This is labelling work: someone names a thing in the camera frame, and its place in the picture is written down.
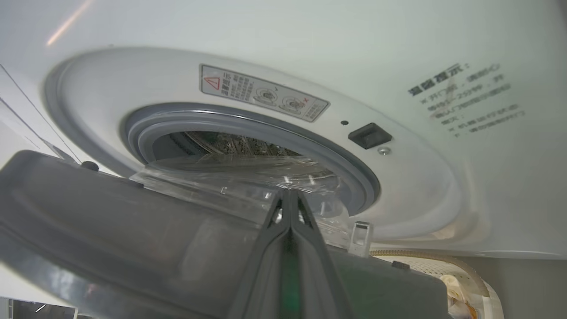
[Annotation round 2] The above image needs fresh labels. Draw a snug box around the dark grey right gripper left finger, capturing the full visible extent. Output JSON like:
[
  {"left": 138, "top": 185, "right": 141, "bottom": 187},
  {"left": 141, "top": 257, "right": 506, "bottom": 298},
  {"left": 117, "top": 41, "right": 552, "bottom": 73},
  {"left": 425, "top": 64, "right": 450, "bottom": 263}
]
[{"left": 228, "top": 190, "right": 291, "bottom": 319}]

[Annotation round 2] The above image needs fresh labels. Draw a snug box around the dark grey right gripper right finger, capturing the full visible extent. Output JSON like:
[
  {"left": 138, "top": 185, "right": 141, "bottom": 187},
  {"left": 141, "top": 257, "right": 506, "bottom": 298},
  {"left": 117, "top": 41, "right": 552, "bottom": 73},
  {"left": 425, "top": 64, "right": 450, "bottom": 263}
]
[{"left": 291, "top": 190, "right": 355, "bottom": 319}]

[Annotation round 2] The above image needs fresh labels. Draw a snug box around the white cream cloth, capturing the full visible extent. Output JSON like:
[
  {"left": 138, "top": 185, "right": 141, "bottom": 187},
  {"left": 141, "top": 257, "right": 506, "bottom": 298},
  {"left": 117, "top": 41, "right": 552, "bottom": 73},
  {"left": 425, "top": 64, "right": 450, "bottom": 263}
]
[{"left": 443, "top": 275, "right": 480, "bottom": 319}]

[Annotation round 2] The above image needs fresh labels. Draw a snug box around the grey rimmed glass washer door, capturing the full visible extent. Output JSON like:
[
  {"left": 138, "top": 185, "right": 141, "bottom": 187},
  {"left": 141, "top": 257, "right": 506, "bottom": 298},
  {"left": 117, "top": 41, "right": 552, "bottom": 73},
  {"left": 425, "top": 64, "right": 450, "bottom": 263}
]
[{"left": 0, "top": 150, "right": 449, "bottom": 319}]

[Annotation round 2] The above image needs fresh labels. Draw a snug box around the cream perforated laundry basket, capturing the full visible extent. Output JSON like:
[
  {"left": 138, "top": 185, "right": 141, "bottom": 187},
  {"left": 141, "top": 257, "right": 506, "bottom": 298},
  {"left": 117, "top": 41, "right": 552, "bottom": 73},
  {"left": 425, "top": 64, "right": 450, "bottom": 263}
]
[{"left": 370, "top": 249, "right": 504, "bottom": 319}]

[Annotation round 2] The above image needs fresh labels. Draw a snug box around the grey rubber door seal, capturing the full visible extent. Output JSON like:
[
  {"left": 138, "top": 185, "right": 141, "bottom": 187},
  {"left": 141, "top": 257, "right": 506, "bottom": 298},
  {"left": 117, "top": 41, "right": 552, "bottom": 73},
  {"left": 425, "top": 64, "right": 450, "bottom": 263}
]
[{"left": 124, "top": 103, "right": 381, "bottom": 216}]

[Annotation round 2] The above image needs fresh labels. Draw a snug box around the black door latch socket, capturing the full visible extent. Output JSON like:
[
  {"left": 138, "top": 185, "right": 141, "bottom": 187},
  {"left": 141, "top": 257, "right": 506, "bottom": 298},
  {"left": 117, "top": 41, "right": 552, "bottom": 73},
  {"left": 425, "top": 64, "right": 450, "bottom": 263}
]
[{"left": 348, "top": 122, "right": 393, "bottom": 150}]

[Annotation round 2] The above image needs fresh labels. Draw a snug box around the white washing machine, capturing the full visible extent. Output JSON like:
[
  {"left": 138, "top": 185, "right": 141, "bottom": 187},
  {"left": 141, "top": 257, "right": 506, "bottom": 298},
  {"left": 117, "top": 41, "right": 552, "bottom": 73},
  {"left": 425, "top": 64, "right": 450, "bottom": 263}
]
[{"left": 0, "top": 0, "right": 567, "bottom": 260}]

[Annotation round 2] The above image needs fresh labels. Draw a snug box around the steel washer drum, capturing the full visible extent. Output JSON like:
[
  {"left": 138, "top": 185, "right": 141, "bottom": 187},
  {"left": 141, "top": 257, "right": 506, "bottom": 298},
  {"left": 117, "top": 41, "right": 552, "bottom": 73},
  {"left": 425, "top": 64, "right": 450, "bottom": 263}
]
[{"left": 153, "top": 131, "right": 306, "bottom": 163}]

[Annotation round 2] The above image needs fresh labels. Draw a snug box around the warning sticker with red triangle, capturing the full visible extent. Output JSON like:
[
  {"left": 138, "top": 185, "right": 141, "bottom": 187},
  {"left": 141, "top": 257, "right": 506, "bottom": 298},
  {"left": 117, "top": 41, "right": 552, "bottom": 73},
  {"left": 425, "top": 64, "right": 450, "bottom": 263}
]
[{"left": 200, "top": 64, "right": 330, "bottom": 123}]

